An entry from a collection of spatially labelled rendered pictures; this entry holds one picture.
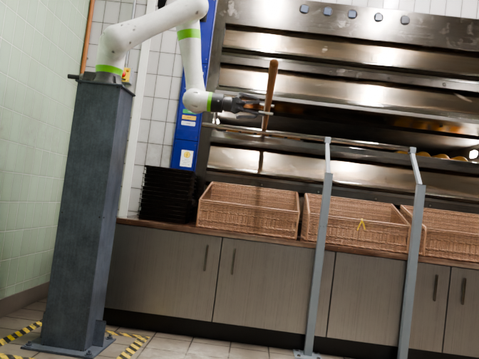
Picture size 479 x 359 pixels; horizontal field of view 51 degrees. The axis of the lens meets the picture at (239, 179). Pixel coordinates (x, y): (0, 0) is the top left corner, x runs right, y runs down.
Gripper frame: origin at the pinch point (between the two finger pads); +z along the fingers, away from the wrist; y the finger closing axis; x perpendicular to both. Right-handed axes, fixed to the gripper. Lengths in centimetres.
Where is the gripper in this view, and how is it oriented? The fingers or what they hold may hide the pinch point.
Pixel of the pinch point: (266, 109)
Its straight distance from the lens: 241.3
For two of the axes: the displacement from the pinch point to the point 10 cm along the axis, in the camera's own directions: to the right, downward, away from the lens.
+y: -1.3, 9.9, -0.5
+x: -0.1, -0.5, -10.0
